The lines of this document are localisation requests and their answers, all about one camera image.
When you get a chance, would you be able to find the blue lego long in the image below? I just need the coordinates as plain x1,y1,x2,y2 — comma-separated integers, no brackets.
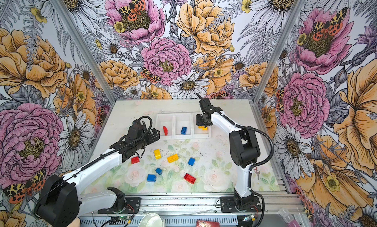
181,127,187,135

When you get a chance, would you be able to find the red lego small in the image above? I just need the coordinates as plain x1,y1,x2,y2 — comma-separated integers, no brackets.
131,156,140,164

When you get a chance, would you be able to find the yellow lego small centre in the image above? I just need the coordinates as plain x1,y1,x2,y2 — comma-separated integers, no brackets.
154,149,162,160

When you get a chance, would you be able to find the green circuit board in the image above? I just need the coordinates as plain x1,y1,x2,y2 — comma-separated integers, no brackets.
243,214,256,222
110,215,132,224

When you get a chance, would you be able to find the green circuit board right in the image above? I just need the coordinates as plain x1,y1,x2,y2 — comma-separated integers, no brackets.
243,214,256,222

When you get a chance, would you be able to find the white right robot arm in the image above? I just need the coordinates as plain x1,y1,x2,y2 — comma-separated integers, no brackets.
196,95,275,211

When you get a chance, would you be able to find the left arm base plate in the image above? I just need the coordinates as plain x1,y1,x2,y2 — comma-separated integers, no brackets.
97,198,141,214

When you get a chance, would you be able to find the white round cup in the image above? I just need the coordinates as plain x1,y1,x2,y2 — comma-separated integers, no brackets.
138,213,166,227

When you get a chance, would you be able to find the white three-compartment tray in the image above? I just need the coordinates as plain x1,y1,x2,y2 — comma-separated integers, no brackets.
155,112,211,140

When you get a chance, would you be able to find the green circuit board left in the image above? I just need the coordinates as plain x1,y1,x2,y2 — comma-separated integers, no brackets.
110,215,132,224

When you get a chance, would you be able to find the red packet at bottom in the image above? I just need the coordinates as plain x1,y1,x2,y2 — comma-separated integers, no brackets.
196,220,220,227

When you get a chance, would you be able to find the red lego long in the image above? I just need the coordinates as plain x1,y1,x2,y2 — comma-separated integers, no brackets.
184,173,196,184

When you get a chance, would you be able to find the clear plastic bottle pink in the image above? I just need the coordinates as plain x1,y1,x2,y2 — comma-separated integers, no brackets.
278,208,300,227

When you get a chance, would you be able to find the blue lego lower left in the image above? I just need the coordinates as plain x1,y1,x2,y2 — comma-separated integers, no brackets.
147,174,157,183

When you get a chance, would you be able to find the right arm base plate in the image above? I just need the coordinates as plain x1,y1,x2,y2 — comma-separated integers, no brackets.
220,197,262,213

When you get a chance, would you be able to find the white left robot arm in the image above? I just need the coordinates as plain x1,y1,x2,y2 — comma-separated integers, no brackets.
33,116,160,227

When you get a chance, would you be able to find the blue lego small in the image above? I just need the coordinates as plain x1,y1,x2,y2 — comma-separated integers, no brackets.
155,168,163,176
188,157,195,166

